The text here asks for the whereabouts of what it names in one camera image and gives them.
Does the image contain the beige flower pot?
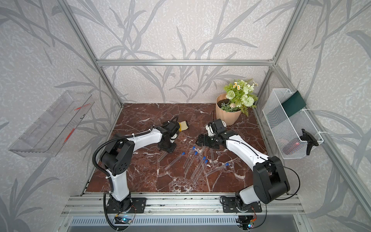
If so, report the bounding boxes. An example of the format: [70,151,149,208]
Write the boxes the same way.
[215,93,241,126]

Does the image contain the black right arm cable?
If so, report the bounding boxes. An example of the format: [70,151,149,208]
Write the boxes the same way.
[225,138,301,201]

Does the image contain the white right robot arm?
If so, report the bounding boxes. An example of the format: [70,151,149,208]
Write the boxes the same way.
[196,119,290,206]

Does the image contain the white wire mesh basket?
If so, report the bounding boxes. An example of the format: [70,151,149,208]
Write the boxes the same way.
[263,89,324,160]

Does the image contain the dark green card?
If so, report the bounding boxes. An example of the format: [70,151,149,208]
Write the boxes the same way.
[282,91,306,118]

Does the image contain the test tube blue stopper upright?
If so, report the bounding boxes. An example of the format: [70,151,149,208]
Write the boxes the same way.
[209,148,214,162]

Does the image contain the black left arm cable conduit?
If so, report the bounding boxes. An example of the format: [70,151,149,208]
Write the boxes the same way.
[92,130,153,177]

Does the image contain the aluminium front rail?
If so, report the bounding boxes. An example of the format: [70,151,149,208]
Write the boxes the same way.
[61,192,305,217]

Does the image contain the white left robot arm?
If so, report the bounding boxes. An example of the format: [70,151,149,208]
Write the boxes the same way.
[93,117,189,203]

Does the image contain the clear acrylic wall shelf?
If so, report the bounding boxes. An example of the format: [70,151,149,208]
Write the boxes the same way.
[9,91,95,158]

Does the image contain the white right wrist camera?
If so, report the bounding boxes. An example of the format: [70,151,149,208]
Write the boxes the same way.
[205,119,227,137]

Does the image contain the green white artificial flowers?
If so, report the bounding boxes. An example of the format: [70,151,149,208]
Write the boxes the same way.
[221,79,258,116]

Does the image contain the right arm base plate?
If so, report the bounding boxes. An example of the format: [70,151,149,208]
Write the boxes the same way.
[219,196,262,213]

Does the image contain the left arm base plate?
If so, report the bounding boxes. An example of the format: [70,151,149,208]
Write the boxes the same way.
[106,197,147,214]

